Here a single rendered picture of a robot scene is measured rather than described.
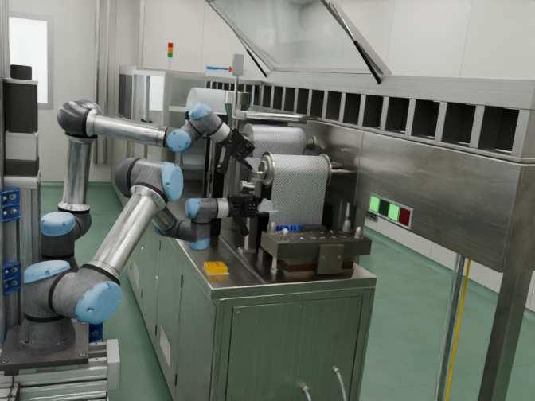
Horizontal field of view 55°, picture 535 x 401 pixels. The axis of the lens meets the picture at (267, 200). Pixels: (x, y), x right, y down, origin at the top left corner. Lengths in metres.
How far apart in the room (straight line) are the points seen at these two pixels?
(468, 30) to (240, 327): 3.91
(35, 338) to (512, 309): 1.37
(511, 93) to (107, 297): 1.19
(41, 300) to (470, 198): 1.22
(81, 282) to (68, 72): 6.05
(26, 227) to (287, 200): 0.94
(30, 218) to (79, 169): 0.42
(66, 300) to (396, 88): 1.26
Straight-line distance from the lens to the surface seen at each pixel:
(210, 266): 1.88
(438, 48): 5.43
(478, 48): 5.04
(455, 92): 1.67
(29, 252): 1.72
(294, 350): 1.99
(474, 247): 1.59
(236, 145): 1.98
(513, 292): 1.73
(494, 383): 1.84
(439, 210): 1.69
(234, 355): 1.90
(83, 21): 7.39
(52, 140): 7.42
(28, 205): 1.68
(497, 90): 1.56
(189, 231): 1.94
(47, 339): 1.55
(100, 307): 1.43
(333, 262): 1.96
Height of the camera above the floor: 1.58
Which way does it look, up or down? 13 degrees down
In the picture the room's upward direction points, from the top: 5 degrees clockwise
